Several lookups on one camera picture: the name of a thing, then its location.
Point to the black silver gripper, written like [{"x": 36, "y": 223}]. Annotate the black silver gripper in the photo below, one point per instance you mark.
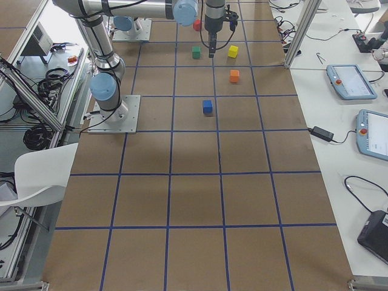
[{"x": 211, "y": 25}]

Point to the red wooden block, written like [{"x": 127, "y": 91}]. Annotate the red wooden block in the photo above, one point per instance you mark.
[{"x": 197, "y": 25}]

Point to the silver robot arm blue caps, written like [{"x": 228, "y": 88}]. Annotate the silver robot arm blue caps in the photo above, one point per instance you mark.
[{"x": 106, "y": 85}]

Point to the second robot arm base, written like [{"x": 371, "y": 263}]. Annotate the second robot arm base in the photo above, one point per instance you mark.
[{"x": 127, "y": 24}]

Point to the green wooden block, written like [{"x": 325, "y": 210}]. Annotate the green wooden block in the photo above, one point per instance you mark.
[{"x": 196, "y": 52}]

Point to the yellow wooden block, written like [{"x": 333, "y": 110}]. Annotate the yellow wooden block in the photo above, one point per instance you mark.
[{"x": 233, "y": 51}]

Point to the orange wooden block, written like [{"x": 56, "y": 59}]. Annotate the orange wooden block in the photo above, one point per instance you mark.
[{"x": 234, "y": 76}]

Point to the blue wooden block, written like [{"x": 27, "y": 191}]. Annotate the blue wooden block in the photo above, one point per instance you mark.
[{"x": 207, "y": 106}]

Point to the black power adapter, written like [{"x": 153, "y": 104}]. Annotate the black power adapter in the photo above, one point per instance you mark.
[{"x": 321, "y": 133}]

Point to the blue teach pendant far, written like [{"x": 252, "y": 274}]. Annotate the blue teach pendant far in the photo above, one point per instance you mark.
[{"x": 349, "y": 82}]

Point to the blue teach pendant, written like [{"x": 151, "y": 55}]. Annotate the blue teach pendant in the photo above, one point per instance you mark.
[
  {"x": 371, "y": 133},
  {"x": 349, "y": 82}
]

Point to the grey electronics box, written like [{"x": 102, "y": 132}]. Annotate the grey electronics box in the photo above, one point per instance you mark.
[{"x": 39, "y": 44}]

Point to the blue teach pendant near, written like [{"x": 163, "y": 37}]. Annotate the blue teach pendant near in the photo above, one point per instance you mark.
[{"x": 371, "y": 133}]

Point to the white plastic chair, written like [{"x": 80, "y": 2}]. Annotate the white plastic chair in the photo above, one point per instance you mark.
[{"x": 40, "y": 178}]

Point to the black laptop device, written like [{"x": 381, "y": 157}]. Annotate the black laptop device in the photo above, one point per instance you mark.
[{"x": 373, "y": 236}]

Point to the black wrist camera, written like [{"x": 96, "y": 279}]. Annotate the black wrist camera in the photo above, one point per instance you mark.
[{"x": 231, "y": 17}]

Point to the aluminium frame post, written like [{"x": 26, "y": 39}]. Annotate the aluminium frame post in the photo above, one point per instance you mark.
[{"x": 303, "y": 23}]

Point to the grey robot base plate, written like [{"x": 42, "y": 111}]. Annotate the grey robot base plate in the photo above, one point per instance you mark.
[{"x": 124, "y": 120}]

